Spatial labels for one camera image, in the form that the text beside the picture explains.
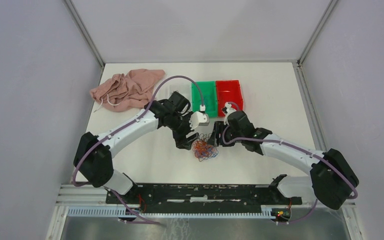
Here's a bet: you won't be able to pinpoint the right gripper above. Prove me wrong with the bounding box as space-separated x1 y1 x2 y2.
206 120 244 147

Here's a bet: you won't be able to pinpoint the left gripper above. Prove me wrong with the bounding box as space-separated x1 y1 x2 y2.
168 111 200 150

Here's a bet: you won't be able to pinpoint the orange blue brown cables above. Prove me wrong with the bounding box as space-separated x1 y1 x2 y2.
191 133 219 163

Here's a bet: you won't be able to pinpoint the blue cable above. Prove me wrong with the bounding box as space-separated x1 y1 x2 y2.
202 89 217 109

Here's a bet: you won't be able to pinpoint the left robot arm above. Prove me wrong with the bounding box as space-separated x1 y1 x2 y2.
73 91 209 204

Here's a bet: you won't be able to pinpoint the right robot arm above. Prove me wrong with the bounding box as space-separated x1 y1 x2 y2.
209 111 360 210

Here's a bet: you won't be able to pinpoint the red plastic bin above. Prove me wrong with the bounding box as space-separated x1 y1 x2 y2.
215 79 244 117

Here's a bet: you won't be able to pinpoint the green plastic bin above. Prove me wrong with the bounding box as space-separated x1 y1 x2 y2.
191 81 218 118

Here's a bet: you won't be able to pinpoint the clear plastic bin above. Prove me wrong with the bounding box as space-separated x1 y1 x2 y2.
166 83 193 104

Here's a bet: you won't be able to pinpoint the pink cloth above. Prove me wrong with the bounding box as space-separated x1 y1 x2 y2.
89 68 166 113

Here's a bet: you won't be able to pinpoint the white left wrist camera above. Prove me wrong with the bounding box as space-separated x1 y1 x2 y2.
189 111 210 130

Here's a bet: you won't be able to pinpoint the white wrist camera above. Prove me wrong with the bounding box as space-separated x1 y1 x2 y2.
189 111 210 130
222 101 241 118

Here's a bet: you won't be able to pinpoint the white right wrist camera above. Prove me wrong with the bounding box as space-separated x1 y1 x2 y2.
222 101 241 118

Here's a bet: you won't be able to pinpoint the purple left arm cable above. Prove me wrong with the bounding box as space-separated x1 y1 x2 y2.
71 75 208 226

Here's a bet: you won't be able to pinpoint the slotted cable duct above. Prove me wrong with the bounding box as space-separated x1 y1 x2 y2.
66 206 276 220

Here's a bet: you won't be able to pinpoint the aluminium frame rail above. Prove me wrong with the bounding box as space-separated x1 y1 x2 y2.
292 60 364 240

